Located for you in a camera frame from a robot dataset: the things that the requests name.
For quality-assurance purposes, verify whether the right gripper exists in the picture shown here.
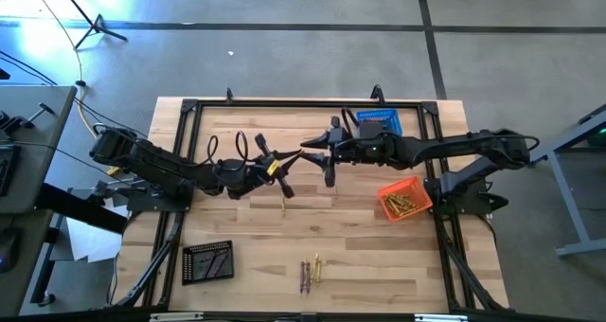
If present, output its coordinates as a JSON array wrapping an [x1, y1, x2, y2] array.
[[299, 116, 397, 188]]

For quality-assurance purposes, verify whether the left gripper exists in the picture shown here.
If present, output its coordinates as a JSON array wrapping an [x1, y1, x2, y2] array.
[[212, 133, 305, 201]]

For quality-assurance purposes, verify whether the blue plastic basket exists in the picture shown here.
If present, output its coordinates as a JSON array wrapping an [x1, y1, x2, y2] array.
[[355, 108, 404, 137]]

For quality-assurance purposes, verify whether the orange plastic basket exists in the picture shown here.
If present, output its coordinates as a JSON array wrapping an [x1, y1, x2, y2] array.
[[377, 175, 434, 223]]

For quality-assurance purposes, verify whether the black plastic basket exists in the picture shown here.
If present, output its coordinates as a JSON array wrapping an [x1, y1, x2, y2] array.
[[181, 239, 236, 287]]

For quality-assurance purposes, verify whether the black tripod stand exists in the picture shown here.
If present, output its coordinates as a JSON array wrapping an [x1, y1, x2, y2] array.
[[54, 0, 129, 51]]

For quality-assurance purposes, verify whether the grey metal stand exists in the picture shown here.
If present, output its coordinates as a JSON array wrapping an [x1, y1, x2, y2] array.
[[523, 102, 606, 258]]

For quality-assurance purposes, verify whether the black desk clamp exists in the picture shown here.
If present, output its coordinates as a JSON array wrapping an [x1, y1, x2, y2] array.
[[0, 101, 56, 134]]

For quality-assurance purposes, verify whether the black keyboard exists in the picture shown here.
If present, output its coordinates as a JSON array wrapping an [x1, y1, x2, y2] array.
[[0, 144, 21, 196]]

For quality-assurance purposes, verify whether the black computer mouse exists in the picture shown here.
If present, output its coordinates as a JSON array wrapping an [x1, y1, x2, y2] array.
[[0, 226, 23, 272]]

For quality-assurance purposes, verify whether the dark grey desk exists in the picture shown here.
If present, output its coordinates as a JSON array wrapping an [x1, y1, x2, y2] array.
[[0, 207, 54, 319]]

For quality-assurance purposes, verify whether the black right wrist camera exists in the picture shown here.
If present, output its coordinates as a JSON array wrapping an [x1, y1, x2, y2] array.
[[359, 121, 384, 141]]

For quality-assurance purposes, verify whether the black metal table frame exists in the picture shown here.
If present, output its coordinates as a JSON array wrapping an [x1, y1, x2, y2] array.
[[106, 97, 510, 313]]

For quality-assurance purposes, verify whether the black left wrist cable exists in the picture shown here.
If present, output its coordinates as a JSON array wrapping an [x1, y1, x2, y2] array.
[[205, 130, 250, 167]]

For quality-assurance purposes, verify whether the black frame bracket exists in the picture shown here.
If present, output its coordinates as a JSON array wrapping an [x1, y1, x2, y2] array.
[[369, 83, 386, 106]]

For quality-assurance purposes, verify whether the yellow extension cable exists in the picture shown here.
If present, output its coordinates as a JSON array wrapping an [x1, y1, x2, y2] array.
[[26, 0, 125, 177]]

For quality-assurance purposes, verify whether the silver metal bracket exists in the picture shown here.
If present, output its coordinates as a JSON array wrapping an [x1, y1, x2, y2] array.
[[150, 312, 205, 322], [414, 313, 470, 322]]

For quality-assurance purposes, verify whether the black floor cable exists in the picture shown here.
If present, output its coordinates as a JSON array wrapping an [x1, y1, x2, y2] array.
[[0, 49, 58, 86], [73, 97, 151, 139], [0, 139, 113, 176]]

